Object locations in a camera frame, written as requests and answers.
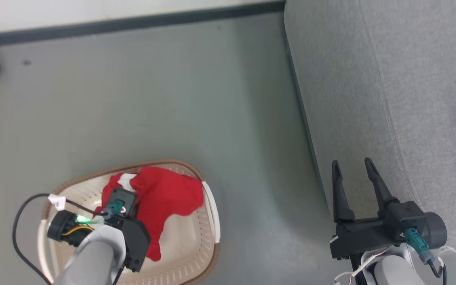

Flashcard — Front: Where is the red jersey with number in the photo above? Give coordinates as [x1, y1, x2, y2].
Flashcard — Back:
[93, 166, 205, 262]

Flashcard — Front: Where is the teal-plug right gripper cable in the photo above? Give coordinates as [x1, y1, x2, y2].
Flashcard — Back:
[405, 229, 446, 277]

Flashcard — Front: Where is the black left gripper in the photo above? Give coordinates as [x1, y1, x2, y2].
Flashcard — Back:
[47, 210, 151, 273]

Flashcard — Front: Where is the beige laundry basket brown rim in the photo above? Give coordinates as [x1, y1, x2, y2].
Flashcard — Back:
[38, 159, 221, 285]

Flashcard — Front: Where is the grey fabric sofa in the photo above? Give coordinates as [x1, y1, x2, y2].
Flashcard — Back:
[284, 0, 456, 285]

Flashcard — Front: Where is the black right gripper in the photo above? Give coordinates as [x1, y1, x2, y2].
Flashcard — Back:
[330, 158, 447, 262]

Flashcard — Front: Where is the white left cable tag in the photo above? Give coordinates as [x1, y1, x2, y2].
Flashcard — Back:
[48, 195, 66, 210]

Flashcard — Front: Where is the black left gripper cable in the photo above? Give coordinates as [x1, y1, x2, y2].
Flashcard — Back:
[12, 193, 125, 285]

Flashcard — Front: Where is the black baseboard strip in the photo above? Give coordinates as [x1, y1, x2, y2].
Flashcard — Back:
[0, 1, 286, 49]

